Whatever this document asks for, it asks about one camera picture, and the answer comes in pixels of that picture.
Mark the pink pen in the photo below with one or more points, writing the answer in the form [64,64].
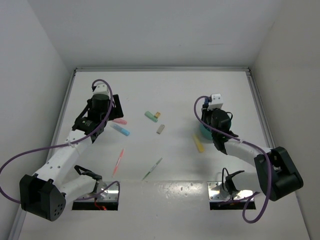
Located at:
[118,162]

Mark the yellow highlighter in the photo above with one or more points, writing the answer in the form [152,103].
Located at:
[198,143]

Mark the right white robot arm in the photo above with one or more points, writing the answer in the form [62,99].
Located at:
[275,172]

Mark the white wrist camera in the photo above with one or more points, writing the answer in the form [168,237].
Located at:
[101,88]
[215,102]

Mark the blue correction tape pen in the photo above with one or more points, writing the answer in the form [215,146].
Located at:
[206,101]

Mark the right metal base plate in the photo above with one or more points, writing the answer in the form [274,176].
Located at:
[216,193]

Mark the teal round divided container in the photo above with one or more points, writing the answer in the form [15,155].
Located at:
[205,134]

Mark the green pen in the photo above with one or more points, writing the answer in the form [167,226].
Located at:
[152,168]

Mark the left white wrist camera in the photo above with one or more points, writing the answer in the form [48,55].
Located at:
[101,88]

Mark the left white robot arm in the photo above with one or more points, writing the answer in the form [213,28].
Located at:
[60,180]

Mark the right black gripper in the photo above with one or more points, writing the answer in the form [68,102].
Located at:
[205,112]

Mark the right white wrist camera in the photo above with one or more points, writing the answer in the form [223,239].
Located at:
[215,102]

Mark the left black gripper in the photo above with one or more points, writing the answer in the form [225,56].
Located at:
[115,112]

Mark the metal base plate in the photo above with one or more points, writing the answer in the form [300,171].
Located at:
[216,193]
[104,192]

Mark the pink highlighter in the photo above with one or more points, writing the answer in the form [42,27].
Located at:
[120,121]

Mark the green highlighter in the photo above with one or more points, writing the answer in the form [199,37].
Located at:
[151,116]

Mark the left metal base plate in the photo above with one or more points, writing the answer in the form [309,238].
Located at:
[104,192]

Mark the small yellow eraser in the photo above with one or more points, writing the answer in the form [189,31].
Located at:
[157,115]

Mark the blue highlighter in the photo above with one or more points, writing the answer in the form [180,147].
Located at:
[120,129]

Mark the beige eraser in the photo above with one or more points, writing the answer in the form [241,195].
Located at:
[160,129]

